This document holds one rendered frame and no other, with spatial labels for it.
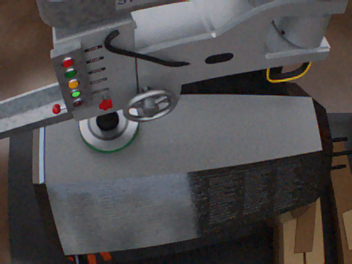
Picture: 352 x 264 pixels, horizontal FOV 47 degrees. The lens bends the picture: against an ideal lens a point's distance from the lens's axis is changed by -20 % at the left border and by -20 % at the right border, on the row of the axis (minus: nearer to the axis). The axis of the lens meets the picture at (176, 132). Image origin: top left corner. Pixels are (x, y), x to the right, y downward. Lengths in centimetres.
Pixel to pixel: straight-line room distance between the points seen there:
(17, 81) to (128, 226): 155
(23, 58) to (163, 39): 198
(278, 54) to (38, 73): 188
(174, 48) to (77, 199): 72
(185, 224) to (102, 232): 31
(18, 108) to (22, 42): 167
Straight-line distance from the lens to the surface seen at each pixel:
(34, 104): 152
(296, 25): 136
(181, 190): 167
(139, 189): 165
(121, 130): 164
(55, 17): 100
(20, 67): 304
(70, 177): 166
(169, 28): 122
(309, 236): 227
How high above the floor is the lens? 237
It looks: 65 degrees down
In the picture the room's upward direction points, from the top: 2 degrees clockwise
